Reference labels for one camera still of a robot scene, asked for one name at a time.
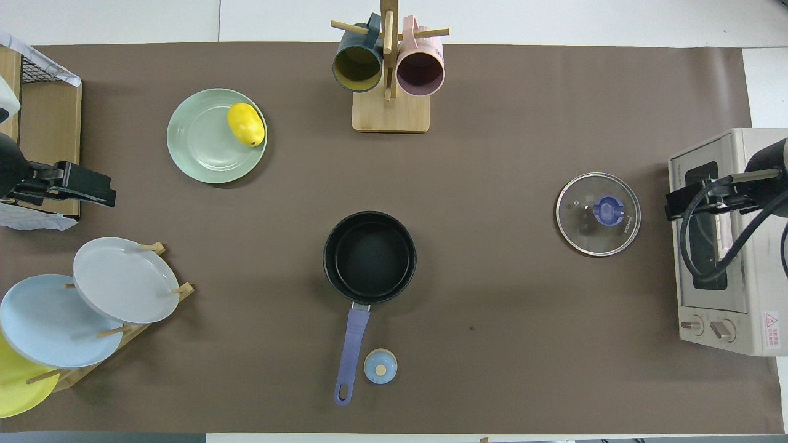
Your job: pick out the wooden cutting board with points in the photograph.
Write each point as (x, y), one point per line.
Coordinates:
(52, 123)
(9, 67)

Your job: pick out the green plate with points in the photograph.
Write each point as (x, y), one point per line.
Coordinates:
(203, 144)

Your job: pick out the light blue plate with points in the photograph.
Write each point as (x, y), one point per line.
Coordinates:
(49, 323)

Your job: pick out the wooden mug tree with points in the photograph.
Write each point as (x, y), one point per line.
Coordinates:
(391, 114)

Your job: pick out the brown table mat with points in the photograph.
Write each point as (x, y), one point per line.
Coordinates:
(492, 184)

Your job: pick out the yellow plate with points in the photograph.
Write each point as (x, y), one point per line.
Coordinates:
(18, 387)

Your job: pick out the grey plate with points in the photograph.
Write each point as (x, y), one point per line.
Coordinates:
(123, 280)

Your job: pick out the dark teal mug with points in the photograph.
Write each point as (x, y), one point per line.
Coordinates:
(357, 64)

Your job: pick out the glass lid blue knob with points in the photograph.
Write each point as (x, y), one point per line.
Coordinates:
(585, 227)

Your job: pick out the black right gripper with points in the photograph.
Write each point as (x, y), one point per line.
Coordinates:
(723, 197)

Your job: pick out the yellow potato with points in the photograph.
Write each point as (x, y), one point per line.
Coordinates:
(246, 125)

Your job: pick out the pink mug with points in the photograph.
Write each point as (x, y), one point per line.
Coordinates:
(420, 71)

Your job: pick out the wooden plate rack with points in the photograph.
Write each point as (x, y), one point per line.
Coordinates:
(132, 329)

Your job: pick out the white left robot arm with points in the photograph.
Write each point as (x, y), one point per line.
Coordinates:
(9, 166)

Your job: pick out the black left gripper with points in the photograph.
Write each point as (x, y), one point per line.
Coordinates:
(43, 178)

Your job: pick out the beige toaster oven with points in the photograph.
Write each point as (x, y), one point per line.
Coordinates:
(760, 277)

